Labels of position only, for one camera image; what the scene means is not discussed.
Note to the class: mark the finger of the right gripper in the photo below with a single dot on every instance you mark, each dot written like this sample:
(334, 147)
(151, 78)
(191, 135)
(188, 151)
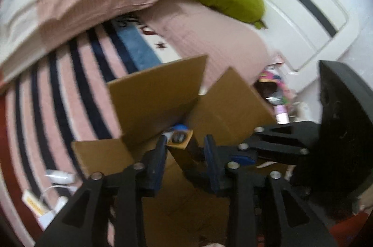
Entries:
(292, 144)

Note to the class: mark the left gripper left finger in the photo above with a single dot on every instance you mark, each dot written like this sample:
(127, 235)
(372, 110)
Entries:
(83, 221)

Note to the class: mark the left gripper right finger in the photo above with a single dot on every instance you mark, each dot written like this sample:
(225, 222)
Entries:
(261, 205)

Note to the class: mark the gold cosmetic tube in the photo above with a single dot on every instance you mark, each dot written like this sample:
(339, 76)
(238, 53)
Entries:
(184, 148)

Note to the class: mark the person forearm red sleeve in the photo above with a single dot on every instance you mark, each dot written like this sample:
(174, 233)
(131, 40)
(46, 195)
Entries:
(346, 231)

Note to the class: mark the small white dropper bottle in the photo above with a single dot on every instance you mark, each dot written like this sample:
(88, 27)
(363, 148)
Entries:
(60, 177)

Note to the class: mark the white box yellow label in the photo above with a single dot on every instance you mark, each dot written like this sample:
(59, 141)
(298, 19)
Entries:
(34, 204)

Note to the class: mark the white bed headboard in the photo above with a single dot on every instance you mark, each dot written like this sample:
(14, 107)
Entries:
(306, 31)

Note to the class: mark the striped plush blanket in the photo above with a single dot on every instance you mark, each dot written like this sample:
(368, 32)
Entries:
(63, 98)

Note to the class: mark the white adapter hub with cable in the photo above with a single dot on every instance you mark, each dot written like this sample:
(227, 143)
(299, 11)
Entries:
(48, 215)

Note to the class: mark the pink corduroy pillow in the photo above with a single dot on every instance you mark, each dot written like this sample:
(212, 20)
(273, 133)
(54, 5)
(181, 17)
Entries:
(193, 29)

